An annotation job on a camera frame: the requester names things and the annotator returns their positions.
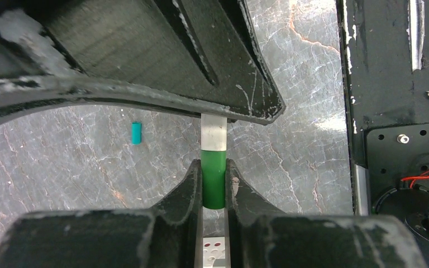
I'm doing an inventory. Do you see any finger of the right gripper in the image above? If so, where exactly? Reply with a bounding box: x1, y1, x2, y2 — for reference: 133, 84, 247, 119
0, 1, 285, 125

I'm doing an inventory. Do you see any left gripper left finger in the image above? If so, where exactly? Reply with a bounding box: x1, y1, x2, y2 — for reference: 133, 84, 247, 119
0, 160, 203, 267

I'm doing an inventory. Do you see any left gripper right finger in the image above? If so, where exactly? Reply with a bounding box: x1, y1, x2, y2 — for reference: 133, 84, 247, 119
225, 159, 426, 267

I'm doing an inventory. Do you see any green capped white pen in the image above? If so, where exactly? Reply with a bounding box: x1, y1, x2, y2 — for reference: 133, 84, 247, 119
201, 114, 227, 152

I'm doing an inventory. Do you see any green pen cap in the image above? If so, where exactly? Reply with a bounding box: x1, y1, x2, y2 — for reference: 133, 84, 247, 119
201, 150, 226, 210

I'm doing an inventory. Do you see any teal pen cap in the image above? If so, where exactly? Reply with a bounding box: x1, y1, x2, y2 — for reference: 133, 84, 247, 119
131, 122, 142, 145

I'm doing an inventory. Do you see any white plastic basket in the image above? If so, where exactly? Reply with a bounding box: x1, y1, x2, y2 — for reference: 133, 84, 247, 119
203, 237, 226, 268

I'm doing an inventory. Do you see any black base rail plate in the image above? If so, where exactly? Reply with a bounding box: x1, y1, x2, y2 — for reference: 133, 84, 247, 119
336, 1, 429, 266

